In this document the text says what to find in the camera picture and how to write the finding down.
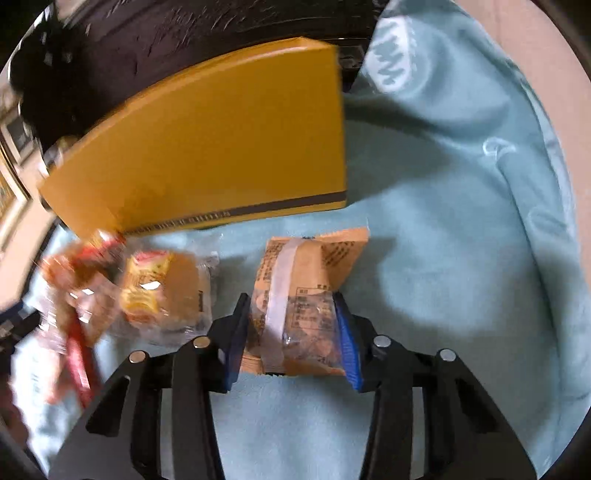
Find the orange nut snack pack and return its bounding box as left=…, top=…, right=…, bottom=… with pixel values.
left=242, top=227, right=370, bottom=376

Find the yellow cardboard box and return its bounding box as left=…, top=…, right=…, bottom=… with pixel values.
left=39, top=38, right=348, bottom=237

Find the long red snack bar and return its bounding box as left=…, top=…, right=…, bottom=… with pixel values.
left=65, top=315, right=102, bottom=409

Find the orange puffed snack pack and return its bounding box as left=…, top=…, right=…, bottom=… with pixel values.
left=41, top=230, right=125, bottom=346

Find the dark carved wooden cabinet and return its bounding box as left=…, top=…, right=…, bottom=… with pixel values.
left=9, top=0, right=387, bottom=151

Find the clear bun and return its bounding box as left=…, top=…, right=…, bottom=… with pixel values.
left=118, top=249, right=218, bottom=345

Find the light blue patterned cloth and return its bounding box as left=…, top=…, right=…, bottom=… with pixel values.
left=2, top=1, right=590, bottom=479

